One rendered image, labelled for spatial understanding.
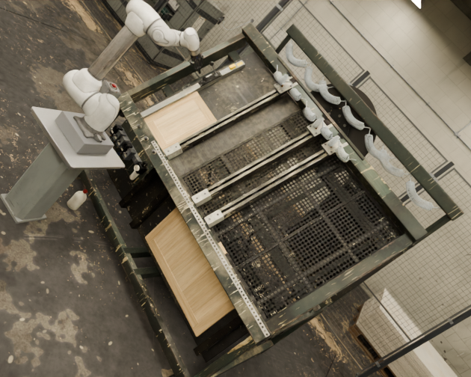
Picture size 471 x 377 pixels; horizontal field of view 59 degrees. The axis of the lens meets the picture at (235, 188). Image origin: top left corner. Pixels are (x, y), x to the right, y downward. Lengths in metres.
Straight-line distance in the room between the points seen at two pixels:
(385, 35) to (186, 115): 5.35
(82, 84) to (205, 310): 1.77
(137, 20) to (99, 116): 0.62
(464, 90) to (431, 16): 1.35
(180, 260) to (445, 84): 5.84
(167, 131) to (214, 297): 1.32
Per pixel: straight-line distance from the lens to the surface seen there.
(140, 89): 3.61
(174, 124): 3.38
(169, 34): 2.66
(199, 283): 3.21
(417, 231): 2.99
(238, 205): 2.93
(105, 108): 2.77
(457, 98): 7.91
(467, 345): 8.45
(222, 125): 3.24
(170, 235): 3.36
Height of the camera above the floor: 2.22
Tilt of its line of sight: 20 degrees down
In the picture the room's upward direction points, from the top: 48 degrees clockwise
